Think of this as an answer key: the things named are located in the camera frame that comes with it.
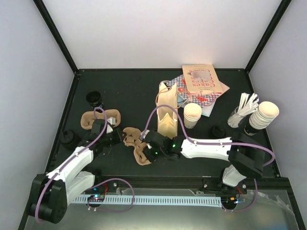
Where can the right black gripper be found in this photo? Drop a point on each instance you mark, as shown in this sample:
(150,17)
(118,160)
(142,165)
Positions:
(151,157)

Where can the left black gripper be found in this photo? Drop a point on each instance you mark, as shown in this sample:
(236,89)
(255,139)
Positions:
(118,137)

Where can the brown pulp cup carrier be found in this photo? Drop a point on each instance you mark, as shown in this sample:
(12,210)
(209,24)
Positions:
(133,139)

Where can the kraft paper bag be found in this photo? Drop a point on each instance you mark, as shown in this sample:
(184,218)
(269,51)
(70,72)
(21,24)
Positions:
(167,119)

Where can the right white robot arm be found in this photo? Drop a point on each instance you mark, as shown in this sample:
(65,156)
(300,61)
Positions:
(245,155)

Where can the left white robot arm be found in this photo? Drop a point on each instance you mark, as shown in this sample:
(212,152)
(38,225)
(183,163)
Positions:
(51,193)

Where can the black lid stack left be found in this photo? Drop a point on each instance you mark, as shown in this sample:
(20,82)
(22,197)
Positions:
(69,139)

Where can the small circuit board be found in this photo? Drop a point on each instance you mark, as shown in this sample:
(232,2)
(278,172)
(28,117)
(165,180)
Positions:
(96,198)

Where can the light blue paper bag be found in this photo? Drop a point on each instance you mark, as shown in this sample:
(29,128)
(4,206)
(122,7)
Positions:
(206,111)

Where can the black lid right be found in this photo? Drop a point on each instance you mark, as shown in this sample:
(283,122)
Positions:
(217,132)

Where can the blue checkered paper bag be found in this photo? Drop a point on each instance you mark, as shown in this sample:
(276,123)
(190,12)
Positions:
(185,97)

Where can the clear stirrer holder cup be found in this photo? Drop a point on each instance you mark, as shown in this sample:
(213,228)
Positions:
(235,119)

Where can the pink cakes paper bag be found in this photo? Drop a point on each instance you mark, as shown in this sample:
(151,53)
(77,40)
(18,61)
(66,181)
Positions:
(203,80)

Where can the white stirrer packets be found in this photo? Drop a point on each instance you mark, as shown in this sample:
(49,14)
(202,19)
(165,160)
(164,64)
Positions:
(248,104)

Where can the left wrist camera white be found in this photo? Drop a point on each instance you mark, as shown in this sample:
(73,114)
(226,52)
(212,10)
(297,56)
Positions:
(110,123)

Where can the light blue cable duct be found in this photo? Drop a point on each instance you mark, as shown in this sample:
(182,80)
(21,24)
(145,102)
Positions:
(202,201)

